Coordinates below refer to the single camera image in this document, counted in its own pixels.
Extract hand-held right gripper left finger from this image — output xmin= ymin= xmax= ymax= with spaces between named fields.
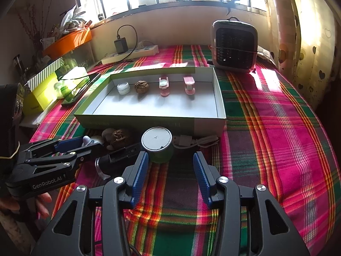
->
xmin=30 ymin=151 xmax=150 ymax=256

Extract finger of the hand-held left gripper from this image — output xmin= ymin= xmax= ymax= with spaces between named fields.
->
xmin=19 ymin=135 xmax=87 ymax=158
xmin=24 ymin=142 xmax=105 ymax=176

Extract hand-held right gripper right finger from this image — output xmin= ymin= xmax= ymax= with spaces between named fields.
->
xmin=192 ymin=151 xmax=312 ymax=256

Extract grey and white panda gadget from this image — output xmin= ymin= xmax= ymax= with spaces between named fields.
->
xmin=82 ymin=135 xmax=105 ymax=148

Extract green holder with white top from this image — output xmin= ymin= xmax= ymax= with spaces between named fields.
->
xmin=141 ymin=127 xmax=175 ymax=164

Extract green and white cardboard box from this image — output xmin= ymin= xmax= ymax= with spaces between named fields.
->
xmin=74 ymin=67 xmax=227 ymax=137

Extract brown walnut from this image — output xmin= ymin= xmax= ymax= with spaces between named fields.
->
xmin=134 ymin=81 xmax=148 ymax=95
xmin=110 ymin=129 xmax=131 ymax=150

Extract pink clip with green button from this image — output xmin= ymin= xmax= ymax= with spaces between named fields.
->
xmin=158 ymin=77 xmax=170 ymax=97

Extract person's left hand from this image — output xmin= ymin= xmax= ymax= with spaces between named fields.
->
xmin=0 ymin=192 xmax=53 ymax=220

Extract black smartphone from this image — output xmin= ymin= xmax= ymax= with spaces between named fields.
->
xmin=61 ymin=72 xmax=102 ymax=108

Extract green and white tissue pack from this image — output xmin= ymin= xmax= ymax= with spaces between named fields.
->
xmin=55 ymin=67 xmax=90 ymax=100

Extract green and white striped box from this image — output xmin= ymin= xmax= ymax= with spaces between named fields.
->
xmin=23 ymin=58 xmax=65 ymax=92

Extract pink and green plaid blanket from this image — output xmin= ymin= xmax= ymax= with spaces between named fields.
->
xmin=28 ymin=44 xmax=341 ymax=256

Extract orange plastic tray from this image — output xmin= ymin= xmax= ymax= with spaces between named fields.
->
xmin=43 ymin=28 xmax=93 ymax=59

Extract black charger adapter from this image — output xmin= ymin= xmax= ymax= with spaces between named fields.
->
xmin=114 ymin=39 xmax=128 ymax=54

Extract white power strip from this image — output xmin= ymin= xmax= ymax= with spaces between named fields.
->
xmin=101 ymin=45 xmax=159 ymax=65

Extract dried branches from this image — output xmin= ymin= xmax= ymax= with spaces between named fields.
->
xmin=16 ymin=3 xmax=43 ymax=56

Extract clear plastic bag with plants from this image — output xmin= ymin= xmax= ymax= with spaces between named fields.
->
xmin=55 ymin=4 xmax=92 ymax=36

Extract small grey space heater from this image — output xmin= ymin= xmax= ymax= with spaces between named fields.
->
xmin=209 ymin=17 xmax=259 ymax=73

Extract pale fabric pouch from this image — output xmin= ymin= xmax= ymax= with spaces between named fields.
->
xmin=256 ymin=47 xmax=276 ymax=62

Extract cream curtain with heart print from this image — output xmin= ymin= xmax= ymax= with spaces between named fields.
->
xmin=277 ymin=0 xmax=341 ymax=104

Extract white cable with plug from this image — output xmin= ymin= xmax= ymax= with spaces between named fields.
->
xmin=173 ymin=135 xmax=221 ymax=150

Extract black charger with cable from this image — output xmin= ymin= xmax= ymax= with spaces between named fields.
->
xmin=57 ymin=25 xmax=138 ymax=82

